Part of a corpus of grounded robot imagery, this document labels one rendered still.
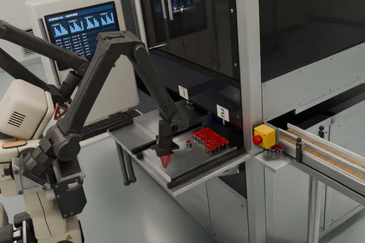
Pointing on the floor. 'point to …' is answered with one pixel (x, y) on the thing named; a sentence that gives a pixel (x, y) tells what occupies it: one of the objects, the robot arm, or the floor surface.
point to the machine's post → (251, 95)
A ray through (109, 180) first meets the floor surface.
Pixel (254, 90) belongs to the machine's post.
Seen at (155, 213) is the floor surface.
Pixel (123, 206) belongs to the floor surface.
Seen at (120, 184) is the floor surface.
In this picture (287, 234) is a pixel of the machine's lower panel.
